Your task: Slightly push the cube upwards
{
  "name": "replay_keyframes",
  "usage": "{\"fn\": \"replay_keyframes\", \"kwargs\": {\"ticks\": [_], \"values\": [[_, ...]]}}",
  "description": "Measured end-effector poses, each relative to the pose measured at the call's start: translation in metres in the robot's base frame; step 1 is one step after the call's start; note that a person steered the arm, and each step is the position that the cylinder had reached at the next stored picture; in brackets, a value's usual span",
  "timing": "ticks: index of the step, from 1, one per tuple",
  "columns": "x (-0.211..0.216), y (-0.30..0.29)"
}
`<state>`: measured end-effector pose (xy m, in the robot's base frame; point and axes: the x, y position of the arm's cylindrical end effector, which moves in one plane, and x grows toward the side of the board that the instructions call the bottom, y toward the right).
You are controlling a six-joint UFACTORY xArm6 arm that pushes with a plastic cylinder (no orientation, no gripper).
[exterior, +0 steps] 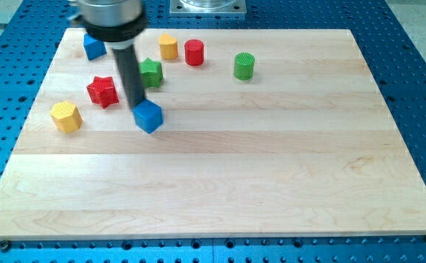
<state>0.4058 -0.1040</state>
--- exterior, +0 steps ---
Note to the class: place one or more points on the yellow heart block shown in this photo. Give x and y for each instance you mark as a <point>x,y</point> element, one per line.
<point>168,47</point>

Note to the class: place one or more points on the light wooden board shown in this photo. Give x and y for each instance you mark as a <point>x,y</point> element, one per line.
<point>306,147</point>

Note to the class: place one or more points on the red cylinder block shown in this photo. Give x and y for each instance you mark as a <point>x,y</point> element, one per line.
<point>194,52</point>

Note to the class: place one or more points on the blue perforated metal base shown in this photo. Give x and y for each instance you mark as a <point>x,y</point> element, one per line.
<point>32,36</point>

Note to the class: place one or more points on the green star block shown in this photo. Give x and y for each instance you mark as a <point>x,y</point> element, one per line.
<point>152,74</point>

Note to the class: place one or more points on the blue cube block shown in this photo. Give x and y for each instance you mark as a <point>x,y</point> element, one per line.
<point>148,116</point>

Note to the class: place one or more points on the yellow hexagon block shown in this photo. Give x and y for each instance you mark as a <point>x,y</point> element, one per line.
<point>66,117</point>

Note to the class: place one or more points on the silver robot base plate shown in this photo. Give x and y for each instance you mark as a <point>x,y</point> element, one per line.
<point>190,7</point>

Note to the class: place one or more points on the red star block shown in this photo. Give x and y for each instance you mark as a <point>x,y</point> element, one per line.
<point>102,91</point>

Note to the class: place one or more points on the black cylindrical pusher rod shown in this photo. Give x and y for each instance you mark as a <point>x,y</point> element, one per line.
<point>129,71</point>

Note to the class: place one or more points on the blue pentagon block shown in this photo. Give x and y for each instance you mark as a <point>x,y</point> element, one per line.
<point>93,47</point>

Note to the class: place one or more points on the green cylinder block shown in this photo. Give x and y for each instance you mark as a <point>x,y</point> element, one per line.
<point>244,66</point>

